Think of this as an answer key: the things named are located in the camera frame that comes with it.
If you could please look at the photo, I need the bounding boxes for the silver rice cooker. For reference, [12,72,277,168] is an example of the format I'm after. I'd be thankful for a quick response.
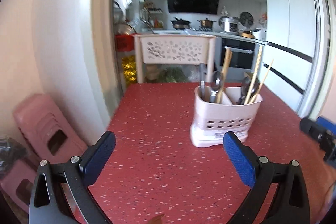
[219,16,240,33]

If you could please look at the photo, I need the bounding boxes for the dark translucent plastic spoon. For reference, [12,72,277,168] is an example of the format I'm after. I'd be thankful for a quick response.
[236,76,254,105]

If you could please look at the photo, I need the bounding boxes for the condiment shelf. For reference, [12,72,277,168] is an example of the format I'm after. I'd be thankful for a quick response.
[142,1,164,30]

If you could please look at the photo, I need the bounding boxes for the patterned chopstick with blue end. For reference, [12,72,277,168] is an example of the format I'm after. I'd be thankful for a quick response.
[244,44,264,105]

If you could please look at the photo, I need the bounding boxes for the metal bowl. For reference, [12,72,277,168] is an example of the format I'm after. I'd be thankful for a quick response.
[114,21,137,36]

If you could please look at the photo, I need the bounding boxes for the white plastic utensil holder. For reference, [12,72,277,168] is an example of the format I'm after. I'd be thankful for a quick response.
[190,86,263,148]

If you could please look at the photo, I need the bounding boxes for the round dark pan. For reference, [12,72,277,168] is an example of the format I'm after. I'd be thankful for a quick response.
[239,11,255,26]

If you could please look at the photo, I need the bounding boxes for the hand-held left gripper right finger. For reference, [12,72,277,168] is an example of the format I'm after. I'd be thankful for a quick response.
[223,131,311,224]

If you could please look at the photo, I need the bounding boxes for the dark handled utensil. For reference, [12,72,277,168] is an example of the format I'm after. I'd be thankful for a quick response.
[199,63,208,98]

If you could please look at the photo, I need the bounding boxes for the copper pot with lid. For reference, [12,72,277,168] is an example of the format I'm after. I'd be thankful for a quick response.
[197,18,216,28]

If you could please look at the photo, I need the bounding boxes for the gold foil decoration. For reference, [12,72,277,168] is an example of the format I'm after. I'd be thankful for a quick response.
[121,55,137,84]

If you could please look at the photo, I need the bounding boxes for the white refrigerator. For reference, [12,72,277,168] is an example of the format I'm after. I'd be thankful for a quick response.
[261,0,324,118]

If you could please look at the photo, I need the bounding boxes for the white perforated basket rack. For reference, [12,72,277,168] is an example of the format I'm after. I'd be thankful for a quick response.
[133,34,218,84]

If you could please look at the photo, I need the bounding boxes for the pink plastic stool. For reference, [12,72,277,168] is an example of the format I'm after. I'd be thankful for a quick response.
[0,161,37,214]
[13,93,88,165]

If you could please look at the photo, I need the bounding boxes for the green leafy vegetables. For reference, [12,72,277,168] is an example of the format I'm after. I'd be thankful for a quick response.
[157,67,188,83]

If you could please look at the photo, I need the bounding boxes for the black built-in oven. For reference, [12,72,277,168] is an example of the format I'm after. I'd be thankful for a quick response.
[221,38,256,69]

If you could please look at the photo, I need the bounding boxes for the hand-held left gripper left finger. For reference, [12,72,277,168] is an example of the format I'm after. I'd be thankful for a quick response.
[28,131,116,224]

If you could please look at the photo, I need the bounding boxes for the white small appliance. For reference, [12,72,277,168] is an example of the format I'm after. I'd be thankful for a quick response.
[252,28,267,41]

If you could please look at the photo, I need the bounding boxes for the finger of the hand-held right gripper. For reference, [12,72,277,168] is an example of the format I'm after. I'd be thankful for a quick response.
[316,116,336,135]
[300,118,336,161]

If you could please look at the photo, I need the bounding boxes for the metal spoons compartment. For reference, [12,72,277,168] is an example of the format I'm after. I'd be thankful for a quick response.
[210,70,223,104]

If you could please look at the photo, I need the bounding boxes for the black plastic bag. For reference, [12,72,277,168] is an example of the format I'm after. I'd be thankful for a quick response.
[0,137,28,180]

